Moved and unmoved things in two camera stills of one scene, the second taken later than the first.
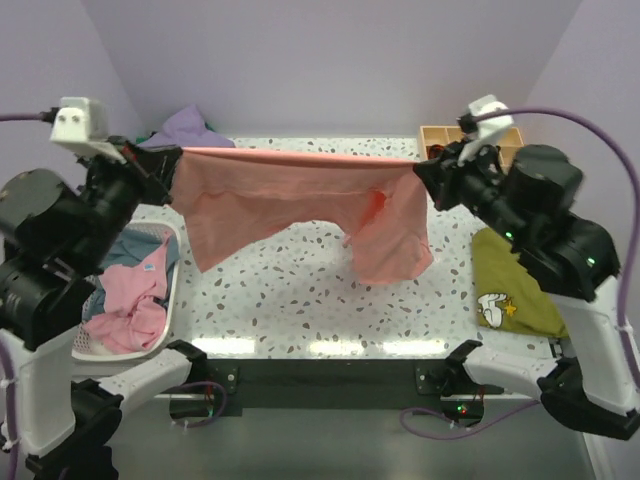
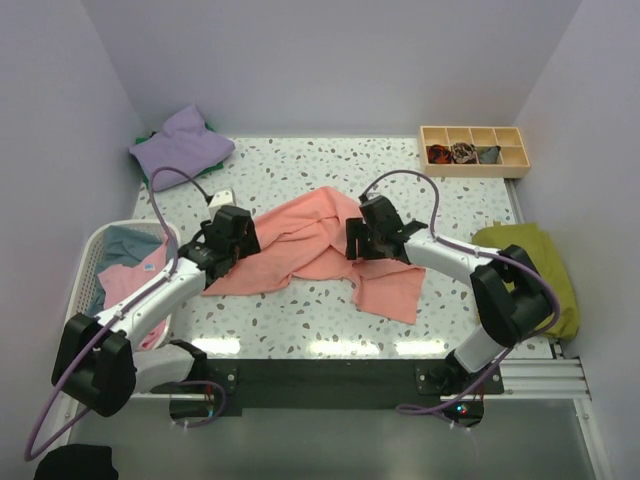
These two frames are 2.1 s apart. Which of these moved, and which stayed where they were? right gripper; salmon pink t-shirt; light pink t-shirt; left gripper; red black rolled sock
Moved: right gripper; left gripper; salmon pink t-shirt
Stayed: red black rolled sock; light pink t-shirt
